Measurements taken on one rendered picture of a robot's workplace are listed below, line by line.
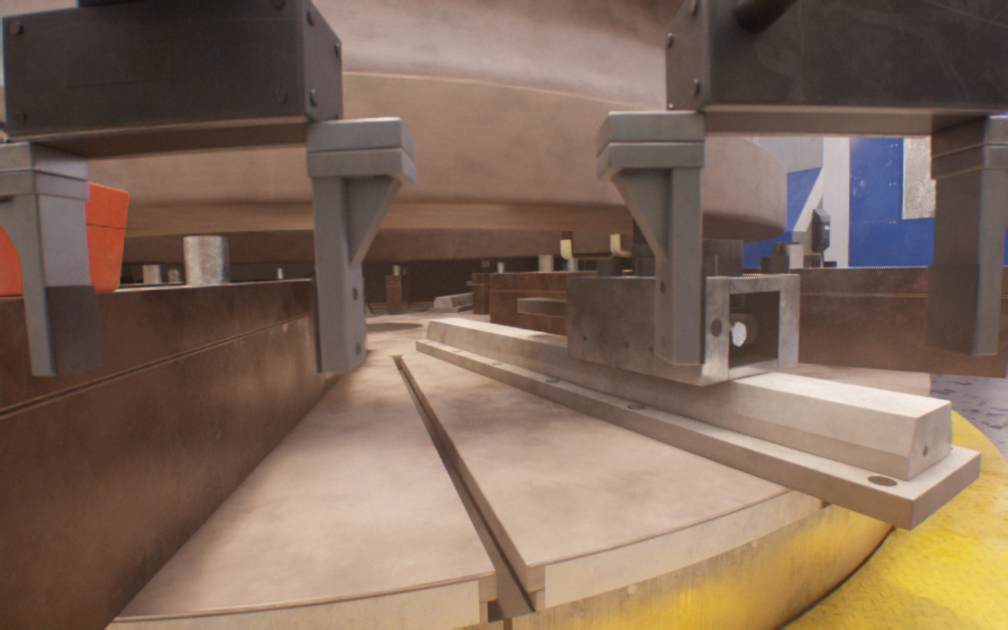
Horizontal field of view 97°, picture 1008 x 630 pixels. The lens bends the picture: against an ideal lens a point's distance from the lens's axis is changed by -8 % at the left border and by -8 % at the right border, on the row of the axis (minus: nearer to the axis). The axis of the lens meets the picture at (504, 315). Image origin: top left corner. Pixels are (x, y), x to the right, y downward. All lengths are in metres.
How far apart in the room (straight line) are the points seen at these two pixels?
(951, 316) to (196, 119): 0.33
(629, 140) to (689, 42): 0.05
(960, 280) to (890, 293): 1.90
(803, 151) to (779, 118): 6.79
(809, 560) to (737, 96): 1.08
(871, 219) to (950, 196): 5.19
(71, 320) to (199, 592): 0.53
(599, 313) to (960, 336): 1.00
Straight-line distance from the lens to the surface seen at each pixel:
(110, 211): 0.74
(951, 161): 0.30
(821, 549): 1.24
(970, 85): 0.27
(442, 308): 4.77
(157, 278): 2.98
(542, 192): 1.18
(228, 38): 0.23
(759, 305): 1.26
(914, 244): 5.34
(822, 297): 2.19
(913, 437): 0.97
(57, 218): 0.29
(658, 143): 0.21
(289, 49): 0.22
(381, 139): 0.21
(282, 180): 1.11
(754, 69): 0.22
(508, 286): 2.75
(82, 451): 0.68
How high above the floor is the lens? 0.70
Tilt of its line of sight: 5 degrees down
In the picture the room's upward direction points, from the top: 1 degrees counter-clockwise
